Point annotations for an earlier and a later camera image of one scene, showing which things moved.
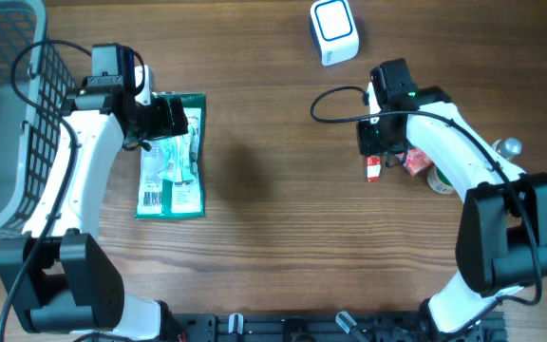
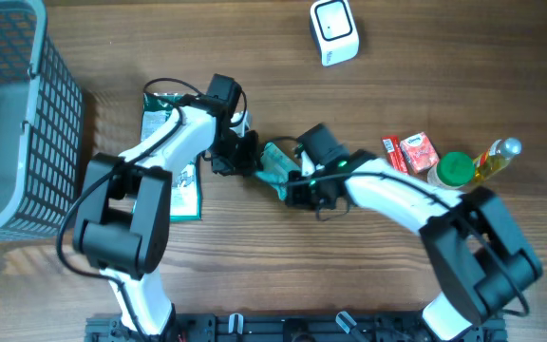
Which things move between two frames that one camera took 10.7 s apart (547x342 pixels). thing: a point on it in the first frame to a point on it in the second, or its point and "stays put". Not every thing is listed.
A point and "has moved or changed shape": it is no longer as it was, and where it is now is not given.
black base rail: x=242 y=327 stays put
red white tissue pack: x=416 y=161 stays put
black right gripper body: x=385 y=143 to x=311 y=193
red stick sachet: x=373 y=168 has moved or changed shape
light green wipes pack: x=180 y=154 has moved or changed shape
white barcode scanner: x=333 y=30 stays put
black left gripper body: x=157 y=122 to x=236 y=157
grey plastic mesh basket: x=18 y=86 stays put
